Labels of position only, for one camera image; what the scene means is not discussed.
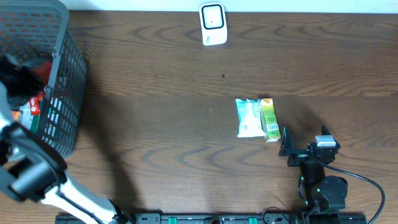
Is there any green yellow juice carton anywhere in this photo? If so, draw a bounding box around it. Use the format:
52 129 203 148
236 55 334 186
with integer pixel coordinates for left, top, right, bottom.
260 98 281 142

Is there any light blue snack packet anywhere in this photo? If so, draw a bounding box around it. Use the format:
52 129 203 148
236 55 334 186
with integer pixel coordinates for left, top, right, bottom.
235 98 265 138

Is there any red snack stick packet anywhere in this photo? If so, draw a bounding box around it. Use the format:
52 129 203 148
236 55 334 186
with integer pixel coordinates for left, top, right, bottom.
29 95 43 116

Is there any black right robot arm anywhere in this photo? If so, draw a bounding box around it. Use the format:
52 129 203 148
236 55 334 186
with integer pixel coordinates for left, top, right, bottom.
279 126 348 223

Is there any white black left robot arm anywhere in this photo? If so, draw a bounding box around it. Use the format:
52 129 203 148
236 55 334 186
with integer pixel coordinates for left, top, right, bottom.
1 54 136 223

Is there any white barcode scanner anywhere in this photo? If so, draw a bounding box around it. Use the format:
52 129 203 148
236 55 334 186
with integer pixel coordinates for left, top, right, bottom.
198 2 228 46

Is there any green snack bag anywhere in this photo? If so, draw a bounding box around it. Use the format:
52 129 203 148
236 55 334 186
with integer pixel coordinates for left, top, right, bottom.
19 103 40 133

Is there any grey plastic mesh basket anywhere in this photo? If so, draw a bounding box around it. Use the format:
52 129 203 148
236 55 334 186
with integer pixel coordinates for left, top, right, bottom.
1 1 87 158

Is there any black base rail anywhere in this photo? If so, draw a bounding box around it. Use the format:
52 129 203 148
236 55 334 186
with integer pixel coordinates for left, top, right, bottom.
55 212 368 224

